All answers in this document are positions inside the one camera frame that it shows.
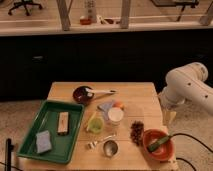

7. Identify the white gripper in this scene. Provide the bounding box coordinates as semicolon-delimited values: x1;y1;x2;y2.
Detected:
159;92;184;126

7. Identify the small orange apple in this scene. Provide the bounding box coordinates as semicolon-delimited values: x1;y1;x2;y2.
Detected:
113;101;124;110

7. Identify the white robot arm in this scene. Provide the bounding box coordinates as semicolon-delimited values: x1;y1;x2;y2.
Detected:
158;62;213;126

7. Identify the white cup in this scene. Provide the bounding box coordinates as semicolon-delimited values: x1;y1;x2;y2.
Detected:
108;107;124;125

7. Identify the metal cup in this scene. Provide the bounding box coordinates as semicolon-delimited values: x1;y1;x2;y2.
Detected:
103;140;118;157

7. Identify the green cucumber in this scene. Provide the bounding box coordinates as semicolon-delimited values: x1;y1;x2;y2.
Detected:
147;136;170;152

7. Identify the brown grape bunch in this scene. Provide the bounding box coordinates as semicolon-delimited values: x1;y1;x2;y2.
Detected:
130;121;144;146

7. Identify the orange bowl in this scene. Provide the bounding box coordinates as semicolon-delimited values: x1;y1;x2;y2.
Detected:
142;129;174;162

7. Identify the white spoon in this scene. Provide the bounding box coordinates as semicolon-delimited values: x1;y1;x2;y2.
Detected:
85;88;116;94

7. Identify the dark red bowl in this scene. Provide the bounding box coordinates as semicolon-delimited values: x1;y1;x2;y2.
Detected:
73;86;94;105

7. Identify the wooden block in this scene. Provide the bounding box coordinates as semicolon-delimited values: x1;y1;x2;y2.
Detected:
57;112;69;135

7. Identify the red object on shelf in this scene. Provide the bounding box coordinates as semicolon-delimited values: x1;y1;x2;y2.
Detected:
79;16;92;25

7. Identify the blue sponge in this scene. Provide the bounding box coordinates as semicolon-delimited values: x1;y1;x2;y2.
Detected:
36;130;52;154

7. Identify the black office chair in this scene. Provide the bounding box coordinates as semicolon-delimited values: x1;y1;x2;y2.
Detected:
8;0;43;16

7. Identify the black cable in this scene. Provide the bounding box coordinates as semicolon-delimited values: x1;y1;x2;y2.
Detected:
169;132;213;171

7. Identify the black stand post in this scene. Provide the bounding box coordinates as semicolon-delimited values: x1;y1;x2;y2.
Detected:
5;138;14;171

